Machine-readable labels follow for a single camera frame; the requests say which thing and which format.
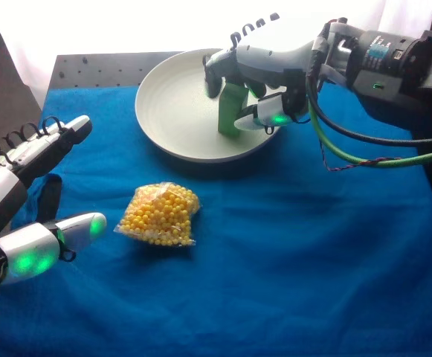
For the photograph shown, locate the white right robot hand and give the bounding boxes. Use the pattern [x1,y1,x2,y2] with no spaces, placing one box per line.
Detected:
[202,13,315,134]

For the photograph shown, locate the blue table cloth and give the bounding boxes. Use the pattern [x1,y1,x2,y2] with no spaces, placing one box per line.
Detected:
[0,86,432,357]

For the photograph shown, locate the green wooden block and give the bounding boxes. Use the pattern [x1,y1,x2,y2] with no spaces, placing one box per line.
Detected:
[217,82,249,138]

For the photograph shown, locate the bag of yellow beads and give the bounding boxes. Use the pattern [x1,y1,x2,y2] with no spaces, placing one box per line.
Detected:
[114,181,202,248]

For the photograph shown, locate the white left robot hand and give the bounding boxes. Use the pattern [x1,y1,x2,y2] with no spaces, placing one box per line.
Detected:
[0,115,108,289]

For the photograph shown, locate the white round bowl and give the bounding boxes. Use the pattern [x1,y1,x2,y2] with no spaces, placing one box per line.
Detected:
[135,48,284,164]

